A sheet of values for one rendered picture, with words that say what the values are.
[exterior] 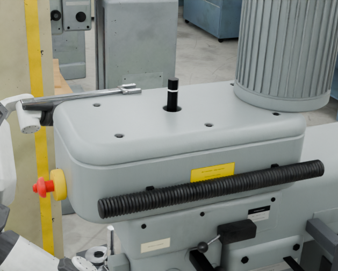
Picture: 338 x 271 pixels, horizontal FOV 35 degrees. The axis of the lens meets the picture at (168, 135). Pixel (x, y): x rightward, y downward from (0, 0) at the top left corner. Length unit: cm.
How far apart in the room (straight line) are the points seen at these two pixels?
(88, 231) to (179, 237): 289
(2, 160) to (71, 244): 241
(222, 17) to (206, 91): 728
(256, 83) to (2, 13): 180
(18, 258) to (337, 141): 80
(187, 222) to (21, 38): 185
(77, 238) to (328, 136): 277
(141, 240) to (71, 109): 28
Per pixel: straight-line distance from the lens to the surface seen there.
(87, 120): 99
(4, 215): 137
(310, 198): 119
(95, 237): 386
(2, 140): 147
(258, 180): 100
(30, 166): 299
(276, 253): 121
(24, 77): 278
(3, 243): 135
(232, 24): 852
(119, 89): 111
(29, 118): 178
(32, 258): 135
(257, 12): 104
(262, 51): 105
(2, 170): 142
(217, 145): 96
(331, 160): 121
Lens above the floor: 229
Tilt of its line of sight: 26 degrees down
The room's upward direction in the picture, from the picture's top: 2 degrees clockwise
